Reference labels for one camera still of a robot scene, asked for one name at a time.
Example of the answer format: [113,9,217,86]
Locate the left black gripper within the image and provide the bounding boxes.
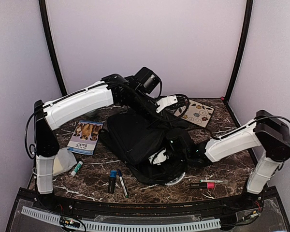
[125,90,174,130]

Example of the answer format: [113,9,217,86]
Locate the black student backpack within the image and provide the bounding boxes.
[99,112,195,186]

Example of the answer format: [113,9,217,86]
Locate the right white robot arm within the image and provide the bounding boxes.
[166,110,290,210]

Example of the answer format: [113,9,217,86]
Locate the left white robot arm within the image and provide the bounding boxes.
[26,67,162,211]

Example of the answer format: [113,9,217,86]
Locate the sticky notes in plastic bag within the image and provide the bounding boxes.
[53,147,77,176]

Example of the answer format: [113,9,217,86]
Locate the thin white green pen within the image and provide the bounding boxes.
[200,179,228,184]

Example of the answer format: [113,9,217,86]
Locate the floral square plate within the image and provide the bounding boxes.
[181,100,214,128]

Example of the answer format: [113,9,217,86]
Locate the pink cap black highlighter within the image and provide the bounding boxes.
[189,182,215,189]

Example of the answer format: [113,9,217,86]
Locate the pale green ceramic bowl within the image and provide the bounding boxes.
[85,110,98,117]

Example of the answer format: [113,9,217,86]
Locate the blue cap white pen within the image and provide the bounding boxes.
[117,169,129,198]

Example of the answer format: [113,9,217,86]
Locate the dog picture book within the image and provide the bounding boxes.
[67,120,103,155]

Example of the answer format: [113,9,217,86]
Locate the blue cap black highlighter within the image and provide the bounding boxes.
[108,170,117,194]

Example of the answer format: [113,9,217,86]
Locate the white green glue stick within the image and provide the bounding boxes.
[70,161,83,176]

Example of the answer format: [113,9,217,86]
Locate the small green circuit board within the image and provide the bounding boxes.
[59,217,81,229]

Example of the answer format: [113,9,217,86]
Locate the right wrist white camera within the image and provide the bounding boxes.
[148,148,169,165]

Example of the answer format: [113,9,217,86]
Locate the wrist white camera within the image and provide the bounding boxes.
[148,148,169,165]
[156,95,186,113]

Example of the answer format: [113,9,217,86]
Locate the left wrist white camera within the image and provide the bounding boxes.
[156,95,186,113]

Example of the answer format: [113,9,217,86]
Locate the black front table rail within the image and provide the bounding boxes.
[27,190,264,218]

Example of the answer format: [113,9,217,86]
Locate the white slotted cable duct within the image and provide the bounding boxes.
[21,206,221,232]

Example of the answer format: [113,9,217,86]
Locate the left black frame post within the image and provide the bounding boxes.
[38,0,67,96]

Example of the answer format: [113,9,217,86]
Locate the black frame post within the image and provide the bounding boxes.
[38,0,67,96]
[224,0,254,104]

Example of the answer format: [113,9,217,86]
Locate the right black frame post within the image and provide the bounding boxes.
[224,0,254,104]

